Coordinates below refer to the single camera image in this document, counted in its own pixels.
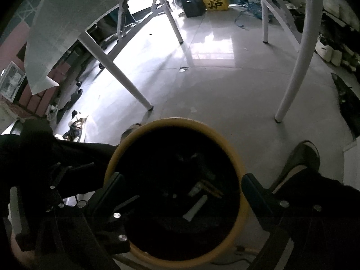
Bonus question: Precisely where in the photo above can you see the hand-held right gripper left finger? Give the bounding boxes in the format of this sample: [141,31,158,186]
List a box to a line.
[42,173,126,270]

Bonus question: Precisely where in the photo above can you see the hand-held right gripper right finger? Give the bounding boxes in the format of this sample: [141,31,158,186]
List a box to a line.
[242,173,324,270]

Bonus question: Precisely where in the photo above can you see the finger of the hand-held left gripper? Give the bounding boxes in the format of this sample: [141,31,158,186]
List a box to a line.
[49,162,95,192]
[90,194,140,255]

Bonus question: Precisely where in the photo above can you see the yellow round bin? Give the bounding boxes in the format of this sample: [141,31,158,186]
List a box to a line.
[104,117,250,264]

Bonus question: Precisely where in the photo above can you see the person's left forearm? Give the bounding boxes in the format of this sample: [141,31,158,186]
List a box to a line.
[11,238,36,268]

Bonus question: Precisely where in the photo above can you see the person's left leg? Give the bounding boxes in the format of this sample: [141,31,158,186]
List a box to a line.
[0,133,119,201]

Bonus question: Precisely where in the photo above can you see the person's leg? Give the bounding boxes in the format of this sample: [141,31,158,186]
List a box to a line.
[272,169,360,270]
[0,133,119,201]

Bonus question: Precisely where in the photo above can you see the yellow sticks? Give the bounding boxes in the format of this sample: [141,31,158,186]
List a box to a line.
[200,178,225,198]

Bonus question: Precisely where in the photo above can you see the person's left shoe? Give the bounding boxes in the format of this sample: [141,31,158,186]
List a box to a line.
[121,123,143,144]

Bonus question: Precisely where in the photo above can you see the person's shoe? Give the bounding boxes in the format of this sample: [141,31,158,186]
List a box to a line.
[121,123,143,144]
[270,140,321,193]

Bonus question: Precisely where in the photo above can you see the person's right shoe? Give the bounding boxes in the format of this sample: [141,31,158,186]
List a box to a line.
[270,140,321,193]

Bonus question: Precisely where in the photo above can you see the white tube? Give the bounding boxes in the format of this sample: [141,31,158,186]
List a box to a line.
[182,195,209,222]

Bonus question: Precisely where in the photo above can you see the person's right leg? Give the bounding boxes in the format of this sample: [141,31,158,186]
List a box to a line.
[272,169,360,270]

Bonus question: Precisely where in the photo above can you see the white framed panel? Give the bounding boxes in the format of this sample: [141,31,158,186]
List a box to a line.
[0,60,26,102]

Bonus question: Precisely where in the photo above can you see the white table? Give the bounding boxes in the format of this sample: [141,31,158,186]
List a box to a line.
[79,0,327,123]

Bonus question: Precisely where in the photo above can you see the black office chair base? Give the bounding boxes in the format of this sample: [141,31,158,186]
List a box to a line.
[58,24,114,110]

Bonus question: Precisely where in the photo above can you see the black bag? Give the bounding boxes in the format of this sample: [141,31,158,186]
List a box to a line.
[330,72,360,142]

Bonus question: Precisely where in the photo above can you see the white shoe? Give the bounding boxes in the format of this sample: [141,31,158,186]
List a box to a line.
[330,48,343,66]
[315,40,333,61]

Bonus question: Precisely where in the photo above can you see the dark clutter shelf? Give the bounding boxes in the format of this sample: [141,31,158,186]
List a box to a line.
[319,0,360,72]

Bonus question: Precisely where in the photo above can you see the blue cable tangle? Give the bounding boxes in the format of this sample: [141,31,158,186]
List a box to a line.
[235,0,272,30]

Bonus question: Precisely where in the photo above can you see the grey folding table frame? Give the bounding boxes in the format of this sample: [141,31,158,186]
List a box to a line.
[107,0,171,52]

